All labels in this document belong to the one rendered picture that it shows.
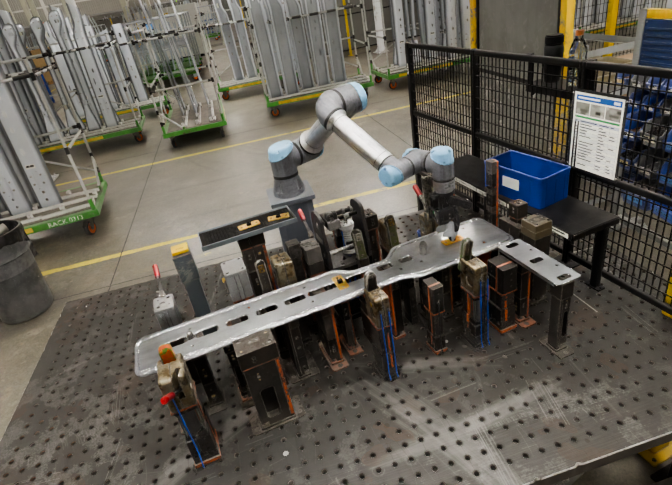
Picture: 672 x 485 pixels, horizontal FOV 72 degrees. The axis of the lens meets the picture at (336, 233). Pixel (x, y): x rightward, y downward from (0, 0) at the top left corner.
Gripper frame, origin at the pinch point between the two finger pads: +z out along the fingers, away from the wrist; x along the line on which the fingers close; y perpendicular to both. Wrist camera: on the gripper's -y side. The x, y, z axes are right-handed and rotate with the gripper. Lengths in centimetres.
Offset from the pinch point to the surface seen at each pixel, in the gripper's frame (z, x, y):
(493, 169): -13.6, -13.8, -29.7
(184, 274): -6, -30, 97
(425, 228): 2.3, -14.7, 2.9
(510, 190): -3.4, -10.7, -35.6
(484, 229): 2.8, -0.4, -14.8
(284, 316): 1, 7, 69
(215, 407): 30, 3, 101
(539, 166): -9, -12, -51
